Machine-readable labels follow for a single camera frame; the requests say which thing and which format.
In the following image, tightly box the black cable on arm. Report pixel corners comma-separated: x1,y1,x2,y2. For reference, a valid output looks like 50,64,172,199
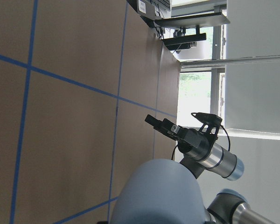
171,126,231,161

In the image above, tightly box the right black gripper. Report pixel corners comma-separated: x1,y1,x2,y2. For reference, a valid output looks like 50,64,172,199
145,114,218,161

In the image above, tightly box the light blue plastic cup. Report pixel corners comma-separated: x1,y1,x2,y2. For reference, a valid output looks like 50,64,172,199
110,159,211,224

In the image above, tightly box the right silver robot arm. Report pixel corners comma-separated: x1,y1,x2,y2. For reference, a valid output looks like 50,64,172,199
145,112,280,224

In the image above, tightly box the black monitor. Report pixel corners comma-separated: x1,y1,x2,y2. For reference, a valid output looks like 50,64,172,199
162,33,207,50

